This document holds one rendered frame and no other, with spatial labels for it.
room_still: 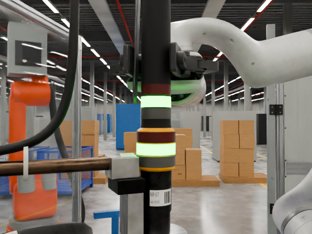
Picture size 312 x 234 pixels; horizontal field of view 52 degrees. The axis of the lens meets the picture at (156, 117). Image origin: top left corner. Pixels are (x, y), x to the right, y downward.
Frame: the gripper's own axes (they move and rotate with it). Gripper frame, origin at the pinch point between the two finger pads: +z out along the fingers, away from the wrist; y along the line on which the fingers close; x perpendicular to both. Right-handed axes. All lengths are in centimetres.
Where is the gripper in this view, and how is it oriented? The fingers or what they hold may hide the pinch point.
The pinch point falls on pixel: (152, 60)
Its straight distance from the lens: 36.5
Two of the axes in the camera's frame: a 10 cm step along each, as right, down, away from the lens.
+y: -9.8, 0.0, 2.1
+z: -2.1, -0.1, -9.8
